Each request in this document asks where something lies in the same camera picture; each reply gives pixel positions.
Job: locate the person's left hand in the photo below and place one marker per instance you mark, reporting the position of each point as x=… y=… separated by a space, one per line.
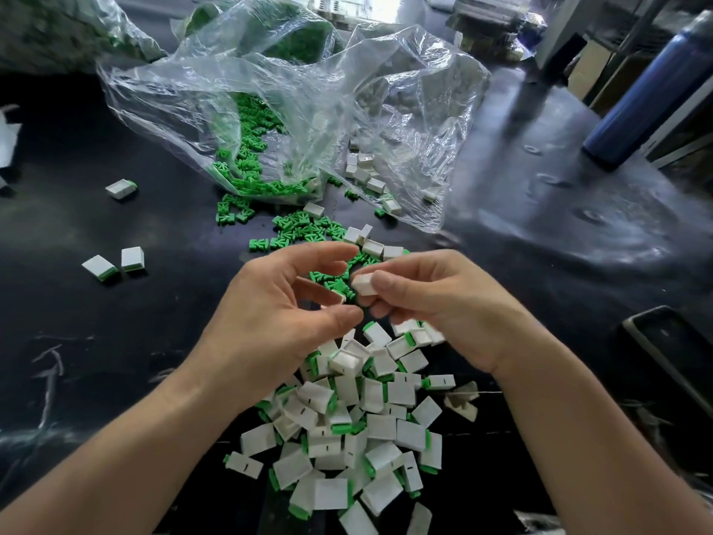
x=267 y=323

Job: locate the person's right hand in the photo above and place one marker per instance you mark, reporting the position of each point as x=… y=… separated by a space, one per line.
x=462 y=301

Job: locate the white plastic part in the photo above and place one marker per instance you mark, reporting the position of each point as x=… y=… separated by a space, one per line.
x=363 y=284

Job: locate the pile of assembled white-green pieces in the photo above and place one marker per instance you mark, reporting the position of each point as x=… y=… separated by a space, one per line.
x=345 y=440

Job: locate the heap of white caps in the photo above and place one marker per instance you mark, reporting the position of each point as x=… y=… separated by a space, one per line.
x=365 y=181

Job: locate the pile of green clips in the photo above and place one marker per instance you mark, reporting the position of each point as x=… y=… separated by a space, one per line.
x=258 y=156

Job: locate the person's right forearm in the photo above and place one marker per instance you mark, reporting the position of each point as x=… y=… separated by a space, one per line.
x=618 y=451

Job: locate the person's left forearm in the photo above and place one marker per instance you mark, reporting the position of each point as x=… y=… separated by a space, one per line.
x=111 y=468

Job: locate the empty white shell right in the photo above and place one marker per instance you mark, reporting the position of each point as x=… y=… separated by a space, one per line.
x=461 y=401

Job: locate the clear plastic bag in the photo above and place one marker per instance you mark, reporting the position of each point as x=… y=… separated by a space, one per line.
x=426 y=94

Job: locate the black smartphone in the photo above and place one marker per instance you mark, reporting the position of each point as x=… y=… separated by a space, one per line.
x=671 y=356

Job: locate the brown cardboard box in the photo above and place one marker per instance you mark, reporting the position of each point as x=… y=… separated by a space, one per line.
x=593 y=70

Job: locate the blue cylinder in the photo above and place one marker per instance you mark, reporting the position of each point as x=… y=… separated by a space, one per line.
x=653 y=94

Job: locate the grey machine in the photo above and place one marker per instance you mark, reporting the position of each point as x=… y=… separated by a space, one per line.
x=496 y=14

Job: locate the plastic bag full of green pieces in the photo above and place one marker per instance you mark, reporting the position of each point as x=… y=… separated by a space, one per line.
x=287 y=30

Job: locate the white component box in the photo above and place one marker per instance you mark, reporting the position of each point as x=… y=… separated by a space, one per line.
x=340 y=7

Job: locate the white paper sheet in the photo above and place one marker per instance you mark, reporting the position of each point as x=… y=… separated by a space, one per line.
x=8 y=139

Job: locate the large bag of assembled pieces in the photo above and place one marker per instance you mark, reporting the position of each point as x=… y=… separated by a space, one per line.
x=65 y=28

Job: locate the white metal frame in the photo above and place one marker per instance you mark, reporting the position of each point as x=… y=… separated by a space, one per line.
x=564 y=25

